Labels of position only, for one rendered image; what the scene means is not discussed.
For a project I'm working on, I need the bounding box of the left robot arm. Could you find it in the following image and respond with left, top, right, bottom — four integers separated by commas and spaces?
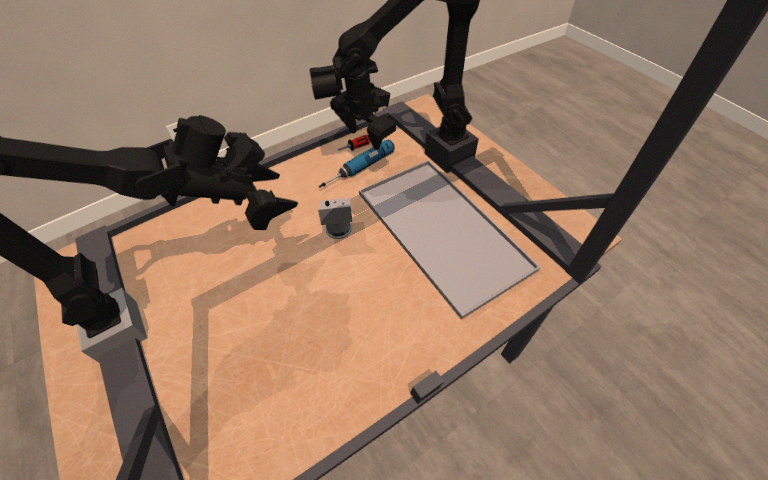
0, 115, 265, 338

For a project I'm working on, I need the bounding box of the grey cylinder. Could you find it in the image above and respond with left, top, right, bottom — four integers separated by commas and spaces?
325, 222, 352, 239

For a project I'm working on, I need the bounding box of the red-handled screwdriver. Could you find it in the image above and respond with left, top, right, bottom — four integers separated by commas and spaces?
339, 135, 370, 151

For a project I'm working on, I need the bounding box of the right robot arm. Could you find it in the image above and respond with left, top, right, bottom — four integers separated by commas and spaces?
309, 0, 480, 146

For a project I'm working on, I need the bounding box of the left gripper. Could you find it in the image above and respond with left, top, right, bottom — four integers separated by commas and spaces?
207, 160, 298, 230

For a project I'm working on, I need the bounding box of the black metal overhead frame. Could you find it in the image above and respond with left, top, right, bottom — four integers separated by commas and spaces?
116, 0, 768, 480

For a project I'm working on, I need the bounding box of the blue electric screwdriver barrel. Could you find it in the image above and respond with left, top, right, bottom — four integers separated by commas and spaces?
325, 140, 395, 184

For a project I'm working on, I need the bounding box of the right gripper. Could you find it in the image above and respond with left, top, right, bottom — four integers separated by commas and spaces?
330, 90, 396, 150

